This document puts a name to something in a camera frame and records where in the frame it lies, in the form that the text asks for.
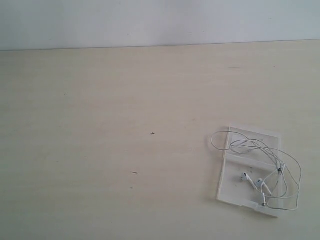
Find white sticker in case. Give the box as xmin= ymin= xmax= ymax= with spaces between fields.
xmin=230 ymin=134 xmax=247 ymax=154

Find clear plastic hinged case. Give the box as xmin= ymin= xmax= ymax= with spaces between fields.
xmin=210 ymin=126 xmax=286 ymax=218

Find white wired earphones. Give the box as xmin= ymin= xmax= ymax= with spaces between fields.
xmin=210 ymin=130 xmax=303 ymax=212

